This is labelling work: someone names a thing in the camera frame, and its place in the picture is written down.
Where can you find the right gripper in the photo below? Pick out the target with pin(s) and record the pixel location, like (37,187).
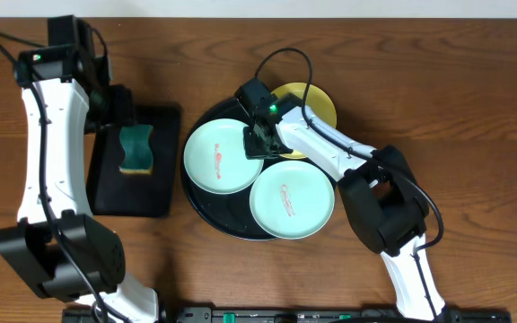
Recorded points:
(251,151)

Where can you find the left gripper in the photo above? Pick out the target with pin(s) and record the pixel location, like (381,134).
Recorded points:
(125,115)

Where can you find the light green plate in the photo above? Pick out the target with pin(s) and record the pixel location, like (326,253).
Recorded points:
(215,159)
(292,200)

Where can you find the green yellow sponge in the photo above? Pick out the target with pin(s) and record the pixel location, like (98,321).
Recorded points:
(138,156)

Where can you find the light green plate front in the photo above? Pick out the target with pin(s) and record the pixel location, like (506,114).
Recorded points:
(292,200)

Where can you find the yellow plate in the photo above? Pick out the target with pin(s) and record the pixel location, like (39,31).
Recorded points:
(320,103)

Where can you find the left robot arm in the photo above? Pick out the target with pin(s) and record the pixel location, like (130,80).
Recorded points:
(87,154)

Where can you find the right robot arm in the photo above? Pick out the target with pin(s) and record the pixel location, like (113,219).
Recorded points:
(384,205)

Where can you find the round black tray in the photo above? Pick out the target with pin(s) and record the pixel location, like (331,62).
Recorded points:
(231,213)

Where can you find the rectangular black tray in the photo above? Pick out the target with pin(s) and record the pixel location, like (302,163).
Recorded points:
(141,193)

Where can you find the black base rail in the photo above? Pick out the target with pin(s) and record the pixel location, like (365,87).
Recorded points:
(208,315)

